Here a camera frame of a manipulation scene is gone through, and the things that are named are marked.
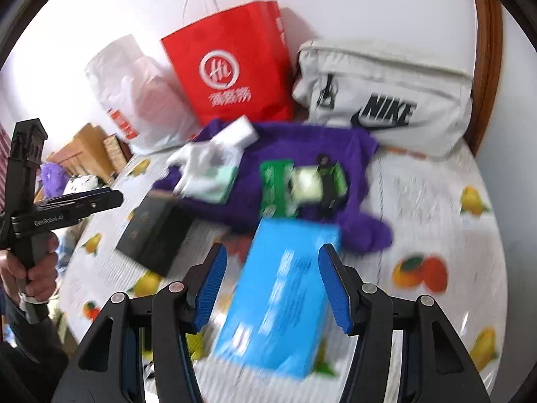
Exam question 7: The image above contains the white wrapped packet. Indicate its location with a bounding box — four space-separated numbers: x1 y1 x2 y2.
167 140 244 196

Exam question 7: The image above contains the brown wooden frame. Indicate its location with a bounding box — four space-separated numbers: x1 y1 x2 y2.
466 0 504 157

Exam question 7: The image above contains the light grey fabric bag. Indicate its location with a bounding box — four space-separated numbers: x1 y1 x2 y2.
291 39 476 159

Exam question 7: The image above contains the red paper bag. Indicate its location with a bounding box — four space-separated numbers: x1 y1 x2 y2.
161 0 295 127

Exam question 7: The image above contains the wooden cabinet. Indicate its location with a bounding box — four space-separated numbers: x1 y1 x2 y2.
52 123 133 182

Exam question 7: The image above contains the fruit printed bed sheet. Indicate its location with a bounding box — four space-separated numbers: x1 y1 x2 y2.
54 140 511 403

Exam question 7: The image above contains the purple towel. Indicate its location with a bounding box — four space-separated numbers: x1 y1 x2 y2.
152 120 394 257

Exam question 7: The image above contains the blue tissue packet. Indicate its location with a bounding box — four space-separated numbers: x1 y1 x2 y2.
212 217 342 380

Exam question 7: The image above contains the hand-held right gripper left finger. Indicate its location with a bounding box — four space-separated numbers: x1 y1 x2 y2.
50 242 229 403

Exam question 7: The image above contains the white sponge block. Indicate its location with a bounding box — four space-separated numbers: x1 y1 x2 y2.
216 118 259 148

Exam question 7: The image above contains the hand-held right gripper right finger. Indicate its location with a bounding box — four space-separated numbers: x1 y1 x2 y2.
318 242 491 403

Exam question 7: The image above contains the white spotted plush toy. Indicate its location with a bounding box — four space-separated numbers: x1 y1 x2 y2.
63 174 106 196

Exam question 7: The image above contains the white plastic bag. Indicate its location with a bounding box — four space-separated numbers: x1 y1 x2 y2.
84 34 203 154

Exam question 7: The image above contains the purple plush toy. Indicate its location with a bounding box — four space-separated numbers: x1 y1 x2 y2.
40 162 70 199

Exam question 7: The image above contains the person's left hand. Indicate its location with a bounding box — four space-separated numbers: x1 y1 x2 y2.
0 234 60 303

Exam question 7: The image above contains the pale green tissue packet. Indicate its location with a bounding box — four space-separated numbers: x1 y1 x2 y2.
185 164 240 205

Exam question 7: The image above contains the person's left forearm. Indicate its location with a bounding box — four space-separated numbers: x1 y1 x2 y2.
0 292 70 403

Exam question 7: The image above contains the black box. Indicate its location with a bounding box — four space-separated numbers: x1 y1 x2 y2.
115 191 200 276

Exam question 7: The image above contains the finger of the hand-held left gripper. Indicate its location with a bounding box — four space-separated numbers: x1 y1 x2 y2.
67 189 125 222

